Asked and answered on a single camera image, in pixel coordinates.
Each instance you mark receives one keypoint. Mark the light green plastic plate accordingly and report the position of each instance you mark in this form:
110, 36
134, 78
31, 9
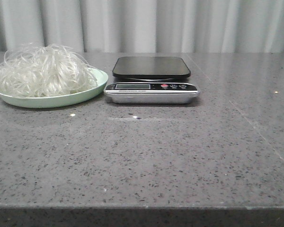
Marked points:
60, 101

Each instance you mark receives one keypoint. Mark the white vermicelli noodle bundle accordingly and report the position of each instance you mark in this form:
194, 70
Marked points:
45, 71

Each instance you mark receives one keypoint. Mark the white pleated curtain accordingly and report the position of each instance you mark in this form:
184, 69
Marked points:
145, 25

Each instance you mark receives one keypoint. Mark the black silver kitchen scale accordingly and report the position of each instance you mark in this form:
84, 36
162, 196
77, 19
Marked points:
151, 80

